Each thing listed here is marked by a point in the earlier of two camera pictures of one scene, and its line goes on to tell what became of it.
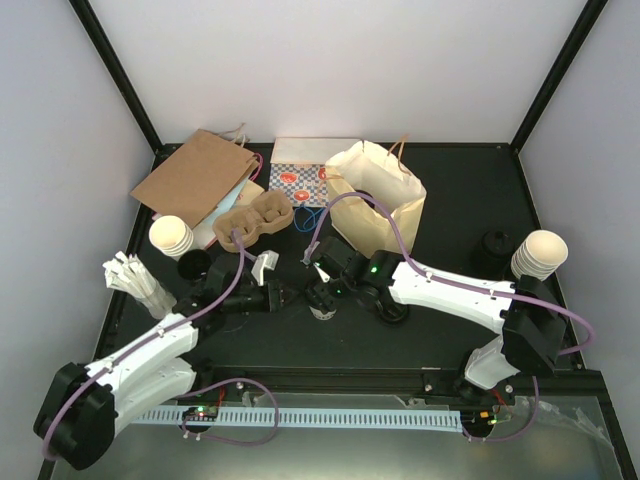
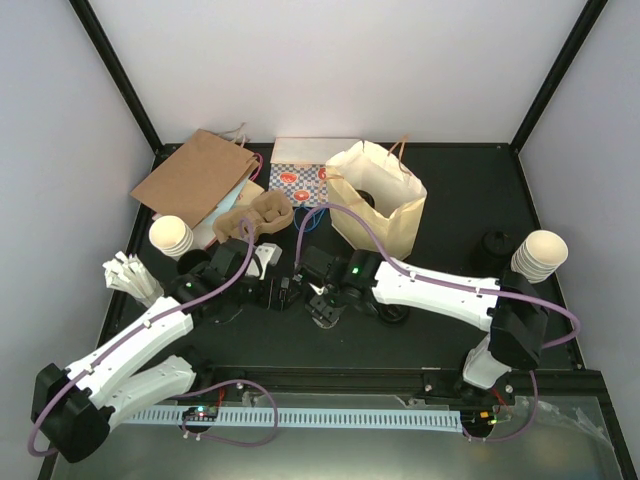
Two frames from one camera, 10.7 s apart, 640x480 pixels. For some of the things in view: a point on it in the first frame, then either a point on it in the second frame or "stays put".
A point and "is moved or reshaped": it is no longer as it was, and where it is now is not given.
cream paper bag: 369,169 stays put
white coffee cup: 318,314 is moved or reshaped
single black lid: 391,313 stays put
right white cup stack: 542,255 stays put
